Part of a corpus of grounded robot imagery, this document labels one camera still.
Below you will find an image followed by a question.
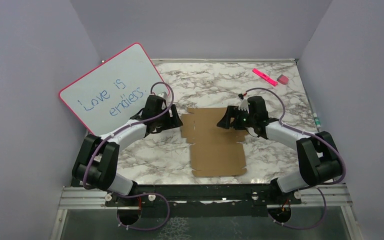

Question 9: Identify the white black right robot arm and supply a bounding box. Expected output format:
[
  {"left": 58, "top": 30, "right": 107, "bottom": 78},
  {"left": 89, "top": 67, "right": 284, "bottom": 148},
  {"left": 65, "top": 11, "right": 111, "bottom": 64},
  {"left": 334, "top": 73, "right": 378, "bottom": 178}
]
[{"left": 217, "top": 96, "right": 345, "bottom": 204}]

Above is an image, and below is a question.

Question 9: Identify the pink framed whiteboard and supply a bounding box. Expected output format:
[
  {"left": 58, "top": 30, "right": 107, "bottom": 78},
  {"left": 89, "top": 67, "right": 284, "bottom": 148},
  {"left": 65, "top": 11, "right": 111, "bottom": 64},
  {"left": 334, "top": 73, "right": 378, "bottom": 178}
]
[{"left": 59, "top": 42, "right": 169, "bottom": 136}]

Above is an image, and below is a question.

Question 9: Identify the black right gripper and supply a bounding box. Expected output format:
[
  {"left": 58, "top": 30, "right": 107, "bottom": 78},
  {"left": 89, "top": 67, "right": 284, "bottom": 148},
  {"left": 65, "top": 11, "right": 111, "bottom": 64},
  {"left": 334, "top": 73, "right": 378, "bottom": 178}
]
[{"left": 217, "top": 105, "right": 256, "bottom": 130}]

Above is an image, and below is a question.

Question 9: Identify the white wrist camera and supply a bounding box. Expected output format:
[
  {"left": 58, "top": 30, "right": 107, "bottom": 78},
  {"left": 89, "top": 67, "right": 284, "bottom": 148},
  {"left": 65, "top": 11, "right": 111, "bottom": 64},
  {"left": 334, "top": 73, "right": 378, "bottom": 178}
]
[
  {"left": 238, "top": 98, "right": 249, "bottom": 112},
  {"left": 157, "top": 92, "right": 168, "bottom": 99}
]

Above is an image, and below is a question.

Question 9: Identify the green white marker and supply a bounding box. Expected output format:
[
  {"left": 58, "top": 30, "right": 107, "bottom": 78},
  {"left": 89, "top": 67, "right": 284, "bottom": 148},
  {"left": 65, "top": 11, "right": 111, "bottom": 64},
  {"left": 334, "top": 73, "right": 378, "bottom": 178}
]
[{"left": 313, "top": 112, "right": 321, "bottom": 129}]

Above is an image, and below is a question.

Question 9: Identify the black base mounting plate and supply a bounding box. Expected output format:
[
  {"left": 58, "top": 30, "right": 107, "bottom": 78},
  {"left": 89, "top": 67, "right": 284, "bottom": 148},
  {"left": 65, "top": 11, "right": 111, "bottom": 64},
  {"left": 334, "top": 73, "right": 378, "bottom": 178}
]
[{"left": 71, "top": 177, "right": 302, "bottom": 220}]

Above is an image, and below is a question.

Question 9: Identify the pink highlighter marker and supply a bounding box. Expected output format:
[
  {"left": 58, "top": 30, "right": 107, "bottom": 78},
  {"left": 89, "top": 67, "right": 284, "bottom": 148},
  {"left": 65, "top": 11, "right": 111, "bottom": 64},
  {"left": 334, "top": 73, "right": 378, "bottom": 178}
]
[{"left": 252, "top": 68, "right": 278, "bottom": 87}]

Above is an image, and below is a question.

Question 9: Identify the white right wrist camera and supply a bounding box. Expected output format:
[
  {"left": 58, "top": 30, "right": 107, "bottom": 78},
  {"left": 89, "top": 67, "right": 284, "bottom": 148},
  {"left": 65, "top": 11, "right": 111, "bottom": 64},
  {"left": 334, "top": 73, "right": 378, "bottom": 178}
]
[{"left": 238, "top": 98, "right": 249, "bottom": 112}]

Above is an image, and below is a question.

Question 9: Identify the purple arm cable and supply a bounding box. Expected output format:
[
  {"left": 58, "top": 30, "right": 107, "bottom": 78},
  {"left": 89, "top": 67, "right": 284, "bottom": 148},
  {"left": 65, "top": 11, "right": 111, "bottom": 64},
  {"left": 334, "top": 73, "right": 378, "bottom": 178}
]
[
  {"left": 238, "top": 87, "right": 347, "bottom": 231},
  {"left": 81, "top": 81, "right": 175, "bottom": 232}
]

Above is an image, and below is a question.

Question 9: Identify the brown cardboard box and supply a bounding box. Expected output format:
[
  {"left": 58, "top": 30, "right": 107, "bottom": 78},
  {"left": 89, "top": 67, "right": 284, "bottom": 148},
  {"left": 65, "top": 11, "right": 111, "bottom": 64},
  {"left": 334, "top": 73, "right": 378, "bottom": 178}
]
[{"left": 180, "top": 107, "right": 248, "bottom": 178}]

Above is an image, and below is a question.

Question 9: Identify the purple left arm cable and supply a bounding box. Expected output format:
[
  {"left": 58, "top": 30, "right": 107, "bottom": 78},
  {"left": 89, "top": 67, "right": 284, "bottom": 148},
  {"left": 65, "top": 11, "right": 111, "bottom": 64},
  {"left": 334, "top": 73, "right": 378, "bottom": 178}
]
[{"left": 81, "top": 81, "right": 175, "bottom": 232}]

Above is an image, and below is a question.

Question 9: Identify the aluminium frame rail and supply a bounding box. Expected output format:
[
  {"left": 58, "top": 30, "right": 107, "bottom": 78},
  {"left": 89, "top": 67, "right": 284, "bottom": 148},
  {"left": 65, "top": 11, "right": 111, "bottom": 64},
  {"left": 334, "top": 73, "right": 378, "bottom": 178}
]
[{"left": 50, "top": 184, "right": 363, "bottom": 240}]

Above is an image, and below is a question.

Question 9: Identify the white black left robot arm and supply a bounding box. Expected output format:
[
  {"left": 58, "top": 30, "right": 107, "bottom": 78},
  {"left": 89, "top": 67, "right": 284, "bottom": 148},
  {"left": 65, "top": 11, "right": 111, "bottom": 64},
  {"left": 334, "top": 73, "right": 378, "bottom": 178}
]
[{"left": 71, "top": 95, "right": 183, "bottom": 206}]

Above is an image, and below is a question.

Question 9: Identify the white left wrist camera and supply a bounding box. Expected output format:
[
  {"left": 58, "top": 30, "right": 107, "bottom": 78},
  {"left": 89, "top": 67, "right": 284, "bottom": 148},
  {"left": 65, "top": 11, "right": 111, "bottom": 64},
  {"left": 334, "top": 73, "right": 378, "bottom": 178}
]
[{"left": 157, "top": 92, "right": 168, "bottom": 99}]

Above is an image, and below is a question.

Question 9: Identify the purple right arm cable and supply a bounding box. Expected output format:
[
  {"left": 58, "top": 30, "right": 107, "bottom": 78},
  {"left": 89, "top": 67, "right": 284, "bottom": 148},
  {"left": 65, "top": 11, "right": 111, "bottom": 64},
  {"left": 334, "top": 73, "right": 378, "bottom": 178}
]
[{"left": 238, "top": 87, "right": 347, "bottom": 231}]

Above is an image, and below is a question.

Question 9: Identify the pink eraser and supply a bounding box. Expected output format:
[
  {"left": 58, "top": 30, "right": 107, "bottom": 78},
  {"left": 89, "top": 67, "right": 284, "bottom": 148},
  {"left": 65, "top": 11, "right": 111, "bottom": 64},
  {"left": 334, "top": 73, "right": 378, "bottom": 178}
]
[{"left": 277, "top": 74, "right": 289, "bottom": 85}]

